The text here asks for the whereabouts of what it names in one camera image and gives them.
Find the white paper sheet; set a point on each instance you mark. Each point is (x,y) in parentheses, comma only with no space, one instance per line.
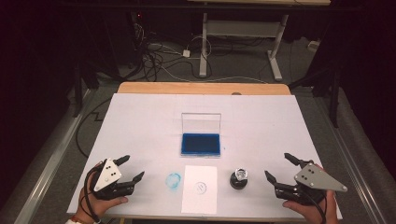
(199,202)

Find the black equipment with red light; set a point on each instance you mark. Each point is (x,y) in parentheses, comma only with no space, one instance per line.
(137,34)

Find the white power adapter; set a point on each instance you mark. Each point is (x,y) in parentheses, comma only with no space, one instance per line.
(186,53)

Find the wooden table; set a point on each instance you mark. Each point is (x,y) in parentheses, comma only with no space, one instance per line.
(202,88)

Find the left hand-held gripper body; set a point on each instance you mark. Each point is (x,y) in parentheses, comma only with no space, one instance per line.
(107,175)

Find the person's right hand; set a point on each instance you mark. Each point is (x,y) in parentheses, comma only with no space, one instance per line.
(314,214)

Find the white table cover board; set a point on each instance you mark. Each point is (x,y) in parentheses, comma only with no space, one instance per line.
(140,124)

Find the white metal frame desk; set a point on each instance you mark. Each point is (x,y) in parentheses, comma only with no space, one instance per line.
(239,28)

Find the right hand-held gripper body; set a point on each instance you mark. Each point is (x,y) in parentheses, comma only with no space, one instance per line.
(314,179)

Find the aluminium rail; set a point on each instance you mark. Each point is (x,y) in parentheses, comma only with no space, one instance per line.
(46,171)
(355,161)

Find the black stamp with clear knob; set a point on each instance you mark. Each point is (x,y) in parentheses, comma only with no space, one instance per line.
(238,180)

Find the black metal stand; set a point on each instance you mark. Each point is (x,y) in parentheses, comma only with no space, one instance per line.
(333,102)

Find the person's left hand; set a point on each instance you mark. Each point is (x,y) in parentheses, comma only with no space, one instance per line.
(93,207)

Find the dark curtain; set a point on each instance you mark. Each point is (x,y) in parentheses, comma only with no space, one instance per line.
(370,62)
(31,77)

